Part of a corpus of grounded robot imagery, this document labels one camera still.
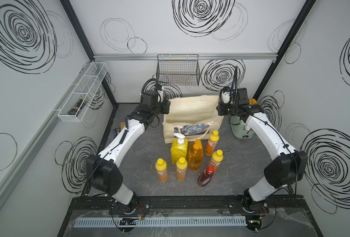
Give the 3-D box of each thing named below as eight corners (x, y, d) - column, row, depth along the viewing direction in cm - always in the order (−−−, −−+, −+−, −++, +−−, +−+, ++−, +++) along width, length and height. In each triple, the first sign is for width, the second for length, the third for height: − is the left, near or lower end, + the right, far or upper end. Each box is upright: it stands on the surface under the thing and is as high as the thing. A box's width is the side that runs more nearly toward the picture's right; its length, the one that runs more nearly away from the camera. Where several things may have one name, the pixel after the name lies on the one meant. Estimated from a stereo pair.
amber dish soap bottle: (187, 170, 87) (191, 149, 68) (187, 159, 92) (190, 137, 72) (199, 170, 87) (205, 149, 68) (198, 159, 92) (204, 137, 72)
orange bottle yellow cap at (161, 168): (159, 182, 82) (154, 167, 65) (159, 175, 85) (155, 158, 68) (167, 182, 82) (165, 167, 65) (168, 175, 85) (165, 158, 68)
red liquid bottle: (201, 189, 81) (206, 177, 66) (197, 183, 83) (202, 171, 68) (209, 184, 83) (216, 172, 68) (206, 178, 85) (212, 165, 70)
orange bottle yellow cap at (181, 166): (175, 178, 84) (175, 161, 67) (180, 172, 86) (181, 155, 69) (181, 183, 82) (182, 168, 65) (186, 178, 84) (188, 162, 67)
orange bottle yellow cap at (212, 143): (205, 156, 93) (211, 137, 75) (204, 151, 96) (210, 130, 78) (211, 156, 93) (219, 137, 75) (210, 151, 96) (218, 130, 78)
